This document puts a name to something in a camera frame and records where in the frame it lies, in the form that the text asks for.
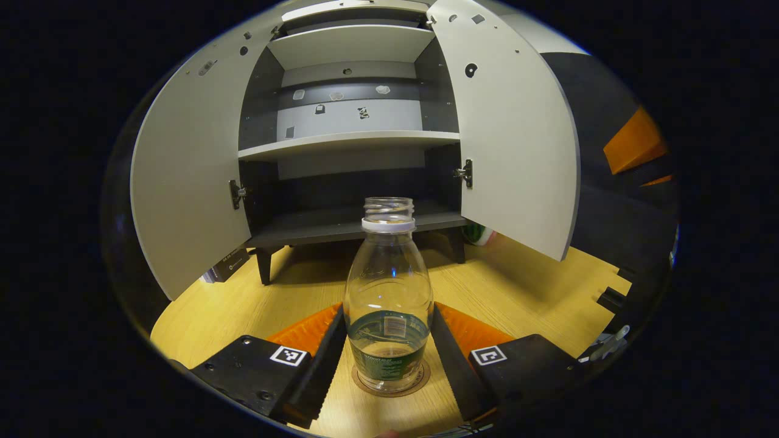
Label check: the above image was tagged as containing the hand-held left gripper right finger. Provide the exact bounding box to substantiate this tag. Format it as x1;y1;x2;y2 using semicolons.
431;301;585;423

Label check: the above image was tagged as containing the white and grey cabinet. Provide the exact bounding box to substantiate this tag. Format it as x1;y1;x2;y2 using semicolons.
237;0;472;287

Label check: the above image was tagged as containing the round brown coaster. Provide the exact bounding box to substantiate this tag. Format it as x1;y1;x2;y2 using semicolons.
351;359;431;398

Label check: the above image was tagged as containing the small cardboard box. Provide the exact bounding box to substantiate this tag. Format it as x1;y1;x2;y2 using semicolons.
201;248;250;283

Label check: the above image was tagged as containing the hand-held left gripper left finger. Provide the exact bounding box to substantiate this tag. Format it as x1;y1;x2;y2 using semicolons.
169;304;348;429

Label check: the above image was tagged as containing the green and white round object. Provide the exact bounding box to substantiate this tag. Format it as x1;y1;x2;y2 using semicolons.
466;222;497;247

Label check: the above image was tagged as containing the small black block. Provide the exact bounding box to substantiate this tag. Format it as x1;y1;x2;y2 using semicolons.
596;286;629;314

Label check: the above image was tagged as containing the small grey object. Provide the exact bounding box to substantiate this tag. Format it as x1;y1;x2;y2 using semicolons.
578;325;631;363

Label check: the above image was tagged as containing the clear plastic bottle green label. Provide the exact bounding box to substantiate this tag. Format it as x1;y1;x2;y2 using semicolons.
343;196;435;395

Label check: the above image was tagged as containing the white cabinet shelf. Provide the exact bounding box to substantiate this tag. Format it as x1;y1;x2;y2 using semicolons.
268;24;436;71
237;131;461;162

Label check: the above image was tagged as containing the white cabinet drawer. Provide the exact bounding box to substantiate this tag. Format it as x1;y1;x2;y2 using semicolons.
281;0;430;22

